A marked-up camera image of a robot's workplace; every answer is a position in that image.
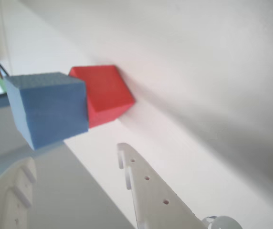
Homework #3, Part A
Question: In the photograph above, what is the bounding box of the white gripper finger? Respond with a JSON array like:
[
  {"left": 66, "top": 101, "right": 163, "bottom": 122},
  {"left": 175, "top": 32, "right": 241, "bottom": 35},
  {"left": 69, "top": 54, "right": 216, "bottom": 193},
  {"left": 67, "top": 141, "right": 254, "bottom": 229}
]
[
  {"left": 116, "top": 142, "right": 242, "bottom": 229},
  {"left": 0, "top": 157, "right": 38, "bottom": 229}
]

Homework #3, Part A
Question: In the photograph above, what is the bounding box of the red foam cube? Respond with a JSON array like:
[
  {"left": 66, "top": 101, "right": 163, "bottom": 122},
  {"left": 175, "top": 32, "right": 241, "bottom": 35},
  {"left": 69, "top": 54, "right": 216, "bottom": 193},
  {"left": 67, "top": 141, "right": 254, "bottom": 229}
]
[{"left": 69, "top": 64, "right": 137, "bottom": 129}]

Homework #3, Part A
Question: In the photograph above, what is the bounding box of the blue foam cube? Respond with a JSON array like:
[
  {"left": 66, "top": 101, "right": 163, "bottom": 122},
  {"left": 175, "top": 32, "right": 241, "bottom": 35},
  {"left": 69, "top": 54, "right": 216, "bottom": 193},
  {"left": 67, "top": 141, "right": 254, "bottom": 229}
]
[{"left": 2, "top": 72, "right": 90, "bottom": 151}]

